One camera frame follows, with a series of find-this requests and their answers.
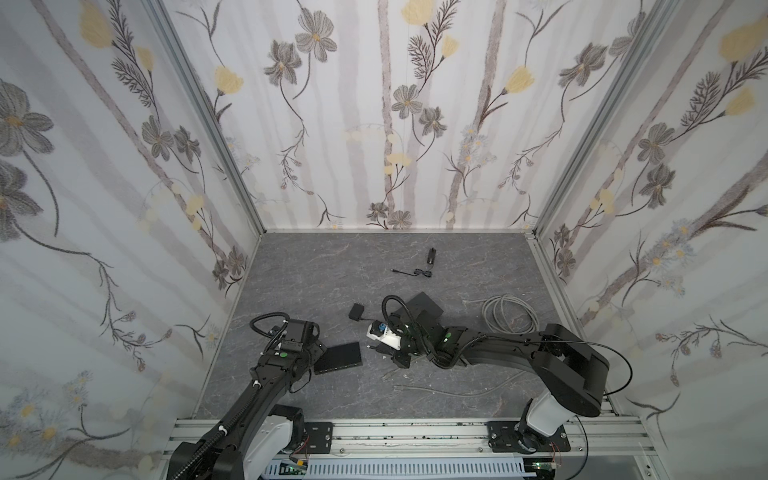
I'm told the black ribbed network switch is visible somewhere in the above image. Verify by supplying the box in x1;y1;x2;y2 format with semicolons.
313;342;362;375

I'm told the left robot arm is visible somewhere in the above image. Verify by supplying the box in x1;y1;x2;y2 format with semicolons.
166;312;326;479

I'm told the aluminium corner frame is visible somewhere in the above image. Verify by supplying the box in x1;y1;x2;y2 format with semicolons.
532;0;680;239
141;0;267;238

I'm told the white slotted cable duct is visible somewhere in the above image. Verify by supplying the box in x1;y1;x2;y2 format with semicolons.
261;458;537;479

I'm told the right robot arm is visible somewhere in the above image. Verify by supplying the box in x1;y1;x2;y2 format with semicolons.
376;322;610;454

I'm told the black power adapter with cable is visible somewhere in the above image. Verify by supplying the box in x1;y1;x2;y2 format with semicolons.
348;303;387;354

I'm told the aluminium corner frame left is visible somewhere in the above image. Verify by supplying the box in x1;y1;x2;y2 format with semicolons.
141;0;267;238

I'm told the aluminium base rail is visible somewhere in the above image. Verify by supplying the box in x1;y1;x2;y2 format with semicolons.
298;415;658;460

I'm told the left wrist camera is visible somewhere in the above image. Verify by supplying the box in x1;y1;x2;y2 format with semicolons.
280;320;319;351

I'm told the aluminium corner frame right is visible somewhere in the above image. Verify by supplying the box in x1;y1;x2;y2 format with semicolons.
532;0;680;239

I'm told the grey flat network switch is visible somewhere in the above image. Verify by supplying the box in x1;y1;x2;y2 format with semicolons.
395;292;444;329

